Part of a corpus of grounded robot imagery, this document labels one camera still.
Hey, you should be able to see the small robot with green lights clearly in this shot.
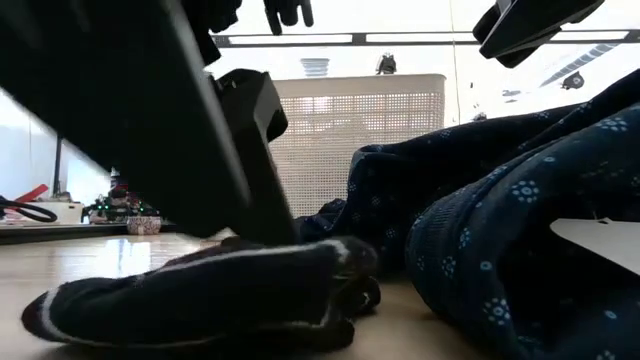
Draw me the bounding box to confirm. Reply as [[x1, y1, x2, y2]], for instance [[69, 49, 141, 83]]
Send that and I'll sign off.
[[80, 184, 162, 224]]

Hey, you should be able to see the navy dotted garment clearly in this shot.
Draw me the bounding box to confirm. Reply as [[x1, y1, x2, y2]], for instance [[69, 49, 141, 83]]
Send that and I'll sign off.
[[298, 68, 640, 360]]

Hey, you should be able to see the black cable loop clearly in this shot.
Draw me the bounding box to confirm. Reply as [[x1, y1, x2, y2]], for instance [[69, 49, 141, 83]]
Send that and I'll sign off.
[[0, 195, 59, 224]]

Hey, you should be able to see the white perforated plastic basket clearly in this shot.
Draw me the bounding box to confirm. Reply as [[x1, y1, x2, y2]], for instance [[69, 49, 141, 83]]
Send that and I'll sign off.
[[269, 73, 447, 219]]

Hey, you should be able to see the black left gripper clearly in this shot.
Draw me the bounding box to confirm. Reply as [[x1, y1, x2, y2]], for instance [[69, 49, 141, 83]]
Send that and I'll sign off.
[[0, 0, 251, 239]]

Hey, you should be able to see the black ceiling camera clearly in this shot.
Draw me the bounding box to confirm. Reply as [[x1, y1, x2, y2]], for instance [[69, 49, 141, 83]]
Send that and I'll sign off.
[[560, 70, 586, 91], [375, 52, 398, 76]]

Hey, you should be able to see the white box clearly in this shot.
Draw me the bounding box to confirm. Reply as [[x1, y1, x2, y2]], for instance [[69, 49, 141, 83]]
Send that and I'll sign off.
[[19, 200, 85, 226]]

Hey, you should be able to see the red flat object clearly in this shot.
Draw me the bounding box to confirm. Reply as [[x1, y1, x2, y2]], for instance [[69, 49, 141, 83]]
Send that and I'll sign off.
[[13, 183, 50, 204]]

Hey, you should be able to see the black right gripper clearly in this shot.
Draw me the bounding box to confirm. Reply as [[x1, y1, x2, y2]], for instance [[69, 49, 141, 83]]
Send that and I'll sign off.
[[472, 0, 606, 69]]

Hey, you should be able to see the thin hanging cable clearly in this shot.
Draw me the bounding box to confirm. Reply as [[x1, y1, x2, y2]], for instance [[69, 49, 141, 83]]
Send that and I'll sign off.
[[448, 0, 462, 126]]

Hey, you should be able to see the black garment with white stripes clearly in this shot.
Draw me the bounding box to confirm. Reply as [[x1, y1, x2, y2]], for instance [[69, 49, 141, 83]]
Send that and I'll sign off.
[[19, 234, 382, 352]]

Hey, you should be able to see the small round bowl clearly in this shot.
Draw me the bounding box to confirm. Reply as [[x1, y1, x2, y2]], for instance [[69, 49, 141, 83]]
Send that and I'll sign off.
[[125, 214, 163, 236]]

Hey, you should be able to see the black gantry stand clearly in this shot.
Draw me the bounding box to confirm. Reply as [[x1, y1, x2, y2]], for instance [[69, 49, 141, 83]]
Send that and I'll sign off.
[[52, 132, 65, 199]]

